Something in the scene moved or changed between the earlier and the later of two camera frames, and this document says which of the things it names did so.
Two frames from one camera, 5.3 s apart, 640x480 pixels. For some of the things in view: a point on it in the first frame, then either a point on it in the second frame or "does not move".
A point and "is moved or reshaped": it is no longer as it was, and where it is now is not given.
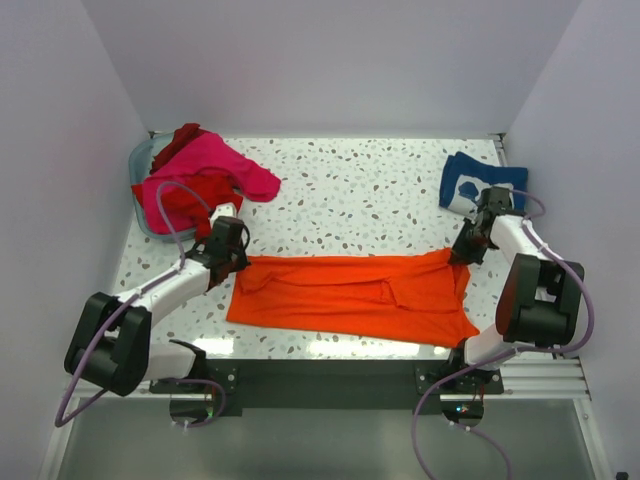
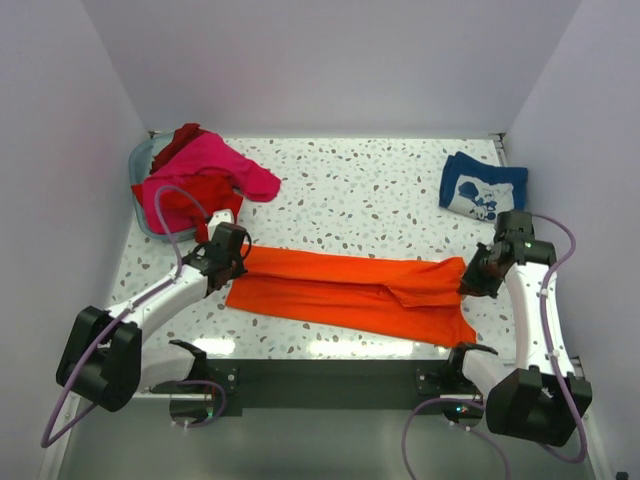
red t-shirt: [187, 202] does not move
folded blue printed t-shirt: [465, 179] does not move
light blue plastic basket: [139, 165] does not move
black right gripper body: [471, 246] to [482, 277]
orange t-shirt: [414, 298] is moved or reshaped
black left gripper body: [238, 257] does not move
